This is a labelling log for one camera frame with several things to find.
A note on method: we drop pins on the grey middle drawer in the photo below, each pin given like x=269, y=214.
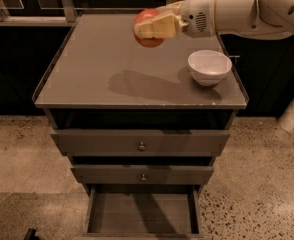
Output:
x=144, y=170

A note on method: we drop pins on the black object on floor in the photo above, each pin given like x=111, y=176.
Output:
x=31, y=235

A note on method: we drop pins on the grey top drawer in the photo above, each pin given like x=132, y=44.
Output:
x=143, y=133

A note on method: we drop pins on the red apple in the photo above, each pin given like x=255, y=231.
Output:
x=142, y=29

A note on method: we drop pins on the grey bottom drawer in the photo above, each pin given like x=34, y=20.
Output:
x=142, y=212

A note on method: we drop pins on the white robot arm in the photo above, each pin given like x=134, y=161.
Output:
x=255, y=19

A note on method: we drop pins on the grey drawer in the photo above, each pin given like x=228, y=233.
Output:
x=142, y=212
x=143, y=133
x=144, y=170

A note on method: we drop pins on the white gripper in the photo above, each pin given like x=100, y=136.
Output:
x=197, y=14

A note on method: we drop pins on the grey drawer cabinet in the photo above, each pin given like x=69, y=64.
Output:
x=101, y=67

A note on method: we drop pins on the white ceramic bowl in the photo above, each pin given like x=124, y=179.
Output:
x=208, y=67

